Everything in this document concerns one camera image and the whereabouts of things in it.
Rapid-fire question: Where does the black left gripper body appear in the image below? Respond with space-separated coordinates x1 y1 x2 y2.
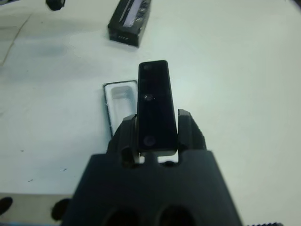
46 0 67 11

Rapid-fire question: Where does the slim black camera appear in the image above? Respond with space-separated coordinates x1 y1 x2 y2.
137 59 179 156

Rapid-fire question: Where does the black box lid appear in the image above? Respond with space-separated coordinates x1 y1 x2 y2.
107 0 152 49

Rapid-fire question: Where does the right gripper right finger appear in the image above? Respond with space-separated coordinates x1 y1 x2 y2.
178 108 207 151

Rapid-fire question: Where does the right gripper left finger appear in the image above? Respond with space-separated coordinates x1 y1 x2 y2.
107 114 142 165

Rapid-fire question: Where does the black box base white insert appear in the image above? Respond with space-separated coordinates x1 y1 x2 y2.
102 80 138 137

